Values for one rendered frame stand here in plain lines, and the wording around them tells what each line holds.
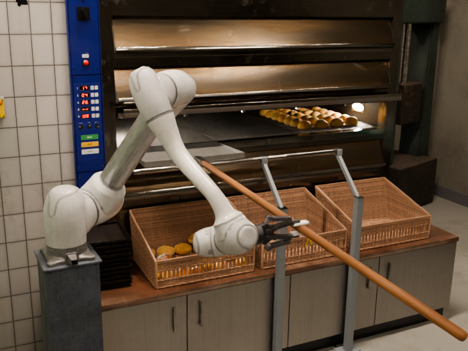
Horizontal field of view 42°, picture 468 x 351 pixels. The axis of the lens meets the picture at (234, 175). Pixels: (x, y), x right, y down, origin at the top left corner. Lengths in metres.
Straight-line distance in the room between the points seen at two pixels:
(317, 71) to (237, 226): 2.04
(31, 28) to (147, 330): 1.57
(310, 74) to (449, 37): 3.14
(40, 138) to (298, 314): 1.68
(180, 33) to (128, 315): 1.49
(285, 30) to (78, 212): 1.82
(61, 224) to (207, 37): 1.50
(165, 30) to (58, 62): 0.59
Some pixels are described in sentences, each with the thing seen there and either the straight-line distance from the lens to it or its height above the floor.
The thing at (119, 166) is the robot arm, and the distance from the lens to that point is 2.39.
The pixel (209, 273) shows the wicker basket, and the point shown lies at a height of 0.62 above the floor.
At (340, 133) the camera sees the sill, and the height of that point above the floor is 1.17.
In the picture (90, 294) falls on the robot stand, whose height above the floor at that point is 0.87.
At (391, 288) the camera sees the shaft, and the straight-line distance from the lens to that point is 1.87.
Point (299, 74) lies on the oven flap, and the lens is 3.72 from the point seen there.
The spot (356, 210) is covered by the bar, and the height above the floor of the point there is 0.88.
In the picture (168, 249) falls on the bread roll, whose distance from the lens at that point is 3.42.
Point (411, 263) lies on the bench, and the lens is 3.86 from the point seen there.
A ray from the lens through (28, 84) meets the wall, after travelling 3.19.
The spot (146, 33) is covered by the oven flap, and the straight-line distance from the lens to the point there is 3.30.
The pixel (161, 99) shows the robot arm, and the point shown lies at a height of 1.64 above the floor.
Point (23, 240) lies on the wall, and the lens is 3.38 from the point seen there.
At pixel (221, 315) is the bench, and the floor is 0.39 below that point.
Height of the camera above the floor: 1.95
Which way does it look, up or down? 16 degrees down
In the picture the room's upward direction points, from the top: 1 degrees clockwise
